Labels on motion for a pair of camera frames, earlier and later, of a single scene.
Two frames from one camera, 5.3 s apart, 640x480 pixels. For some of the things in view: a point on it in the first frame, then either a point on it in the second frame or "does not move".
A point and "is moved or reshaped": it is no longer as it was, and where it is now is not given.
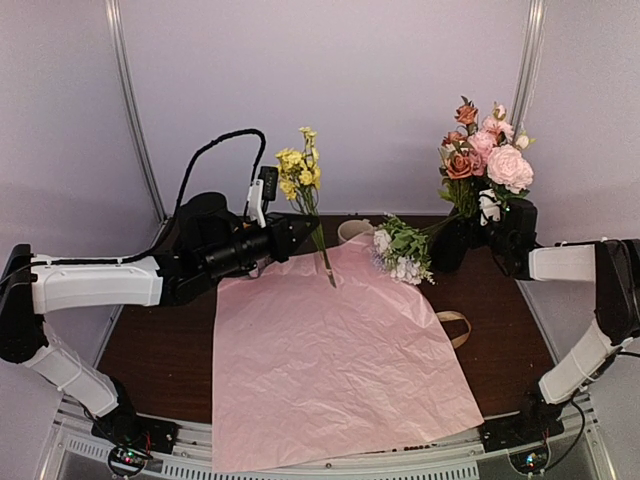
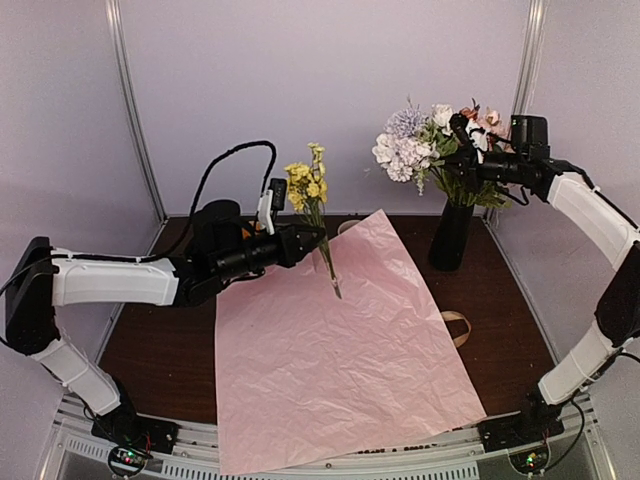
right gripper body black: [498, 241] -> [472, 165]
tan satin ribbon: [450, 315] does not move
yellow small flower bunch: [301, 178] is moved or reshaped
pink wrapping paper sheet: [327, 356] does not move
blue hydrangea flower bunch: [404, 251] -> [410, 144]
